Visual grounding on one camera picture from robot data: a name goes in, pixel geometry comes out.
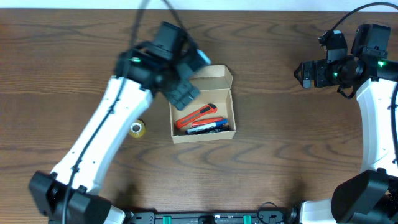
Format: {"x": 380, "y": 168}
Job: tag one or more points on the black capped white marker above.
{"x": 215, "y": 130}

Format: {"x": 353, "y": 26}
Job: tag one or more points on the blue capped white marker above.
{"x": 206, "y": 127}

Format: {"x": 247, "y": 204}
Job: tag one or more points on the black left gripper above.
{"x": 180, "y": 94}

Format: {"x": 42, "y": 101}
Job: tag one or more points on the yellow clear tape roll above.
{"x": 137, "y": 129}

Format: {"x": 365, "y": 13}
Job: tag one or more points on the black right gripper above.
{"x": 310, "y": 73}

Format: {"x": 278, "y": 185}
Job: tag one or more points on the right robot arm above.
{"x": 366, "y": 74}

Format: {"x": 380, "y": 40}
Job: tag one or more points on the red utility knife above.
{"x": 204, "y": 110}

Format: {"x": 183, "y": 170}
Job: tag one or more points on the open brown cardboard box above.
{"x": 214, "y": 83}

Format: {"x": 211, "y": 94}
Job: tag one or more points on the red black stapler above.
{"x": 206, "y": 121}

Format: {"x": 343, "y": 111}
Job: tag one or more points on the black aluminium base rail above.
{"x": 267, "y": 215}

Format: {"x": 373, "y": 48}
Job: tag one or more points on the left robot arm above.
{"x": 70, "y": 192}

